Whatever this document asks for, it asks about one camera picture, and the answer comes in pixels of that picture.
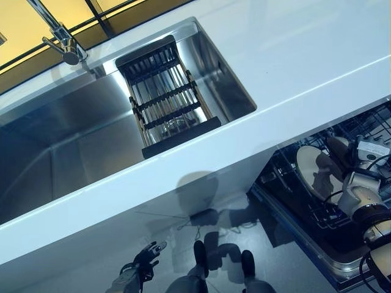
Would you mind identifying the black dishwasher door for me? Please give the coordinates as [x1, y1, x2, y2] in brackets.
[248, 182, 368, 291]

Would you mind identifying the white cabinet door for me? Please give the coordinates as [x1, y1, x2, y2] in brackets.
[134, 151, 276, 221]

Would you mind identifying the cream deep round plate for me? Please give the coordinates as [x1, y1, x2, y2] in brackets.
[295, 145, 345, 204]

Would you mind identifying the chrome gooseneck kitchen faucet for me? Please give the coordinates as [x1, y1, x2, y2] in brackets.
[0, 0, 107, 78]

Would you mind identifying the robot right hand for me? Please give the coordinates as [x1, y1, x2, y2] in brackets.
[346, 135, 390, 172]

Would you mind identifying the stainless steel sink basin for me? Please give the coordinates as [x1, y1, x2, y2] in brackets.
[0, 16, 257, 226]

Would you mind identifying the black dish drying rack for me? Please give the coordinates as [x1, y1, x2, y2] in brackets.
[114, 34, 222, 160]

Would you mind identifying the black wire dishwasher rack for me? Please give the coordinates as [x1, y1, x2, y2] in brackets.
[258, 106, 391, 230]

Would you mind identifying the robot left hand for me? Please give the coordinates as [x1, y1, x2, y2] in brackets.
[120, 241, 169, 279]

